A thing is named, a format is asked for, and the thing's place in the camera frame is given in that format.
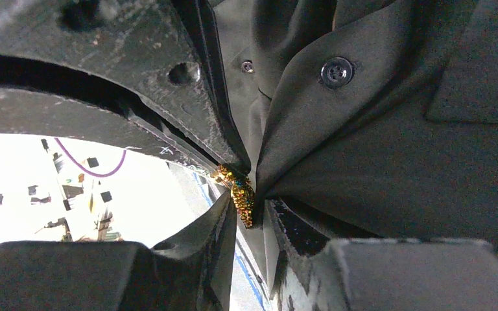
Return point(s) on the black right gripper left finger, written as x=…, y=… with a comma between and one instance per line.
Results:
x=190, y=270

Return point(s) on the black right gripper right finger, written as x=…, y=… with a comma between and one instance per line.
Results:
x=311, y=271

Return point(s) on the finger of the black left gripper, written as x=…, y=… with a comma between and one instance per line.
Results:
x=28, y=112
x=158, y=60

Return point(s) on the gold leaf brooch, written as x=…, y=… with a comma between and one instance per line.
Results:
x=241, y=192

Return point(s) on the black shirt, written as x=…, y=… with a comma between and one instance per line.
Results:
x=382, y=114

